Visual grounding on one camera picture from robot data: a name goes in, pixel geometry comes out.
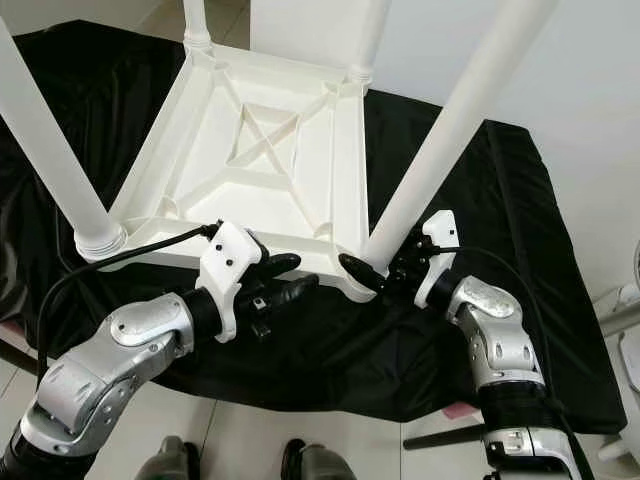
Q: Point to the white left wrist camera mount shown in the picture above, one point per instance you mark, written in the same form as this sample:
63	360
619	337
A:
228	260

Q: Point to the grey robot foot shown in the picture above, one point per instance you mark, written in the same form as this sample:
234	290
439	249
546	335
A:
172	460
325	462

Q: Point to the grey right robot foot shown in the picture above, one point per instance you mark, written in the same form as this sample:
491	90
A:
325	462

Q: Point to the grey left robot foot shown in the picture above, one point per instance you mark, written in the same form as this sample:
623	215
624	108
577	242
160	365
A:
172	460

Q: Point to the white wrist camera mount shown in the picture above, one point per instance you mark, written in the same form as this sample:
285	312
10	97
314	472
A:
438	230
228	260

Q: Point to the black table cloth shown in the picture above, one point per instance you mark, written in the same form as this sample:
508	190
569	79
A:
510	250

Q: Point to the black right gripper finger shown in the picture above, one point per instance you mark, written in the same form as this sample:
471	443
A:
362	272

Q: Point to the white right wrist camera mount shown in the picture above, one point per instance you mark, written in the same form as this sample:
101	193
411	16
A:
438	230

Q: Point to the black metal table leg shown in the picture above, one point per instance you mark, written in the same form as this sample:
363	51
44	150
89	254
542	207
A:
445	437
15	357

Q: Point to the white plastic table leg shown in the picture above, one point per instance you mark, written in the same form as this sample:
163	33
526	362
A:
368	40
55	150
197	22
470	120

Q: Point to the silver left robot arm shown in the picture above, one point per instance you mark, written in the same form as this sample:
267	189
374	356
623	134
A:
110	365

